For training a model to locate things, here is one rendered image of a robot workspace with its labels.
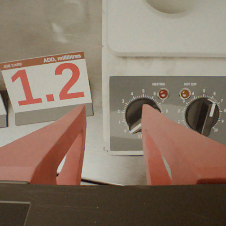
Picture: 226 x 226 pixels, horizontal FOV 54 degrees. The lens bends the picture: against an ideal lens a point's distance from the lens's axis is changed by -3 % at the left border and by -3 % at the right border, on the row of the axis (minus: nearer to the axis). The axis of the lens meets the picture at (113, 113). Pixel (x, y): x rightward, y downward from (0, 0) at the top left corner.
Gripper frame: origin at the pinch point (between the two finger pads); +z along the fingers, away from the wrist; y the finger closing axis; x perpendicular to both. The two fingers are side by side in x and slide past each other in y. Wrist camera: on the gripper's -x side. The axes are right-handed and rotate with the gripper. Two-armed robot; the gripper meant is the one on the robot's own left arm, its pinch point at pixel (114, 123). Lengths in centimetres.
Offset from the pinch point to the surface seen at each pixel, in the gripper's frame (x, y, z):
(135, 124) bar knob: 4.4, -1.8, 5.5
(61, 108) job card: 6.9, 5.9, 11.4
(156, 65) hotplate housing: 0.6, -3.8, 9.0
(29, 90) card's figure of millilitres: 4.6, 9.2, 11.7
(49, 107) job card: 6.8, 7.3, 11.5
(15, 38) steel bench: 1.0, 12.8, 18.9
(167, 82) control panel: 1.9, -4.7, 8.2
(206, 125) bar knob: 4.6, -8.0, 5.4
